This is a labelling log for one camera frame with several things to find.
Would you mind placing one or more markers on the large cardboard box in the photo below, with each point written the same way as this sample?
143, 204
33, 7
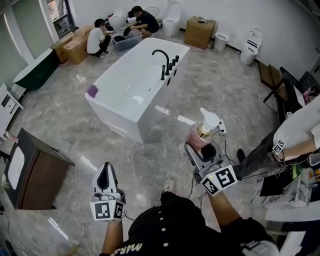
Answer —
200, 32

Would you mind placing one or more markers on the grey waist pack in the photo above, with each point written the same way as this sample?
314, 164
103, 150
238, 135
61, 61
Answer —
262, 247

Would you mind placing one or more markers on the pink soap pump bottle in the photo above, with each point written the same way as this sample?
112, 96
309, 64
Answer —
197, 140

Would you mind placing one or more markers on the white smart toilet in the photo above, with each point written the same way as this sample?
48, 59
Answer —
250, 50

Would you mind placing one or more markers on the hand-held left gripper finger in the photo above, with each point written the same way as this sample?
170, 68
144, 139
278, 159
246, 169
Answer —
96, 185
114, 180

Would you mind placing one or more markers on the brown vanity cabinet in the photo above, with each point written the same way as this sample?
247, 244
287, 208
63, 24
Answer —
42, 180

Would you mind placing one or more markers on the dark green bathtub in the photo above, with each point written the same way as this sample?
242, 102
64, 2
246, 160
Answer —
35, 72

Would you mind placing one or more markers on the white bathtub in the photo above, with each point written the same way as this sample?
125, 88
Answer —
130, 82

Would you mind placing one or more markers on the window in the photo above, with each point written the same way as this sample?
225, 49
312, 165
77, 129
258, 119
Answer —
61, 22

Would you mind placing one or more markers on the black curved faucet spout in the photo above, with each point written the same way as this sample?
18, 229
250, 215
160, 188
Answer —
165, 56

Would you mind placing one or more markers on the wooden steps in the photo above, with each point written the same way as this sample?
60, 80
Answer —
271, 75

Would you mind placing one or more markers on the person's right forearm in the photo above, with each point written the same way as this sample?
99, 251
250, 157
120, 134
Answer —
223, 210

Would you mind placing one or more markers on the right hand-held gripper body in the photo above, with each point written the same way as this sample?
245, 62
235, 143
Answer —
220, 180

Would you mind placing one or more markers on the black vanity faucet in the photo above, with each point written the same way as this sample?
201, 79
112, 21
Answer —
6, 156

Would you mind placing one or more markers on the marble counter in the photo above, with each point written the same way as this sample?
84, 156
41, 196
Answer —
300, 197

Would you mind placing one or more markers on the person's white sneaker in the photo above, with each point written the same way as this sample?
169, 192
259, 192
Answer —
168, 185

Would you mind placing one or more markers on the black hand shower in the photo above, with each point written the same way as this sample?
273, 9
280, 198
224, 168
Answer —
163, 73

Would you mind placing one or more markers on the white vanity sink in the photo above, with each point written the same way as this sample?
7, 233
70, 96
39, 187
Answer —
15, 167

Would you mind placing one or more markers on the person's black top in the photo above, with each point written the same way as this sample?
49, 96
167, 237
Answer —
175, 225

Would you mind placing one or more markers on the person's left forearm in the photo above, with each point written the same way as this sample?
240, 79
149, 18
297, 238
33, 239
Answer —
112, 237

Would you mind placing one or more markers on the white cabinet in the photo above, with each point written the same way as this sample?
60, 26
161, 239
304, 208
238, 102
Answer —
8, 105

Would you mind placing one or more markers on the black table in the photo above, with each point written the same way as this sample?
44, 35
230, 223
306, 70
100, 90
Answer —
287, 95

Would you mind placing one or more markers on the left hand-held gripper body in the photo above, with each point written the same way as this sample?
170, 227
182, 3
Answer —
102, 210

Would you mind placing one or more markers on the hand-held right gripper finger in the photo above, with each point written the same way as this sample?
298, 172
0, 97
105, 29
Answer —
218, 155
193, 157

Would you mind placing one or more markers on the purple sponge block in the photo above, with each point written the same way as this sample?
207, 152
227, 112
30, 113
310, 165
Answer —
91, 91

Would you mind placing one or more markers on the white power strip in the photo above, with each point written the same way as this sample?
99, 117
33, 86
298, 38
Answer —
222, 127

